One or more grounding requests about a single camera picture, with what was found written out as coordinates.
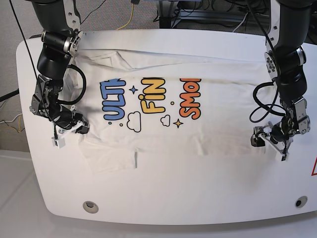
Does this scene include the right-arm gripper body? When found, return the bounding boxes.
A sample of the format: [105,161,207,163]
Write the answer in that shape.
[49,105,86,135]

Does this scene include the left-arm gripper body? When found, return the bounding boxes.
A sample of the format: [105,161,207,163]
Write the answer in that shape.
[261,119,293,155]

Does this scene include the white printed T-shirt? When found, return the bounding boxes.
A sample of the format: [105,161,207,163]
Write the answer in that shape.
[74,50,269,172]

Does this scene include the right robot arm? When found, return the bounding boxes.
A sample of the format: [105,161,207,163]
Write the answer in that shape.
[30,0,89,134]

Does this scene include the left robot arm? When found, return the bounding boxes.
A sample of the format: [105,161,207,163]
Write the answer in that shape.
[250,0,314,161]

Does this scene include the right table grommet hole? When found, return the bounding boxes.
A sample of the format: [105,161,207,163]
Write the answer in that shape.
[295,196,308,208]

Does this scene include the table grommet hole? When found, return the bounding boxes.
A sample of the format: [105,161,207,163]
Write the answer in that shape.
[83,201,99,214]
[295,196,308,208]

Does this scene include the left table grommet hole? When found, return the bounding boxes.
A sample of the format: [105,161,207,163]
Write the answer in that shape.
[83,201,99,214]

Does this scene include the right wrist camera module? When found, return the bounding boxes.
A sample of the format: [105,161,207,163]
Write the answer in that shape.
[52,137,65,149]

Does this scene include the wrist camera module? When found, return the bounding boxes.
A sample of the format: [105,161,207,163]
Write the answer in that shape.
[52,137,65,149]
[281,151,289,161]

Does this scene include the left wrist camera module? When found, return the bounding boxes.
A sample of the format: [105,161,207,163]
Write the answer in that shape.
[281,151,289,161]

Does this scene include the black right-arm cable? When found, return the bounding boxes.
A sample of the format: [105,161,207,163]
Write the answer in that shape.
[58,63,87,106]

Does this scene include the yellow white side cables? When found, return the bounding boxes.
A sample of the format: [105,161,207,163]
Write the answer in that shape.
[0,114,24,134]

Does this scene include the yellow floor cable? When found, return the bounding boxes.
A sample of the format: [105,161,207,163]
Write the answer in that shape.
[116,3,136,31]

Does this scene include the black equipment rack frame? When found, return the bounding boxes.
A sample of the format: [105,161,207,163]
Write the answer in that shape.
[154,0,256,29]

